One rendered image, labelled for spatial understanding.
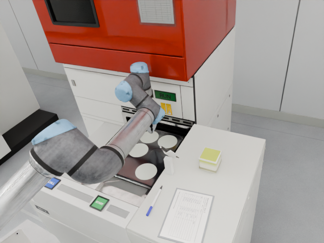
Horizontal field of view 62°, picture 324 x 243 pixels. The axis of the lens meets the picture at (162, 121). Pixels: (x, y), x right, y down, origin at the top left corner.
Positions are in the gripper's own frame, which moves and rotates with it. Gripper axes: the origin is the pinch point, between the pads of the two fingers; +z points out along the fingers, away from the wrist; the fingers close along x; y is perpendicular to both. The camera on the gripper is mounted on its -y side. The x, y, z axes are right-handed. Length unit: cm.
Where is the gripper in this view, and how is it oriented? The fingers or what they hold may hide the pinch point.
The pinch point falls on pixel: (152, 131)
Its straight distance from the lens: 133.1
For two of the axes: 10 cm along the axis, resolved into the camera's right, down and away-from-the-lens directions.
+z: 1.1, 7.9, 6.0
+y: -4.4, -5.0, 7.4
